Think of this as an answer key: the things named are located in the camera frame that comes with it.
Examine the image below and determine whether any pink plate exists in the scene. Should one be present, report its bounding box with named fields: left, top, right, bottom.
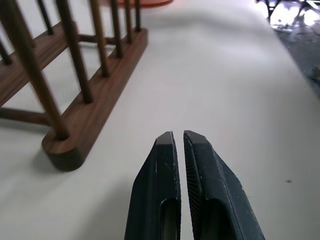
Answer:
left=116, top=0, right=173, bottom=7

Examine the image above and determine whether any wooden dish rack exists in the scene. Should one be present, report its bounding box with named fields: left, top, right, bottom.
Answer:
left=0, top=0, right=149, bottom=172

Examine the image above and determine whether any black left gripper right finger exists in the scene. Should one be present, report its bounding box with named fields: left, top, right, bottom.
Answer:
left=183, top=129, right=266, bottom=240

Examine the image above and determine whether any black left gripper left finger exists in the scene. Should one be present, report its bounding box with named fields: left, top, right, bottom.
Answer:
left=124, top=130, right=182, bottom=240

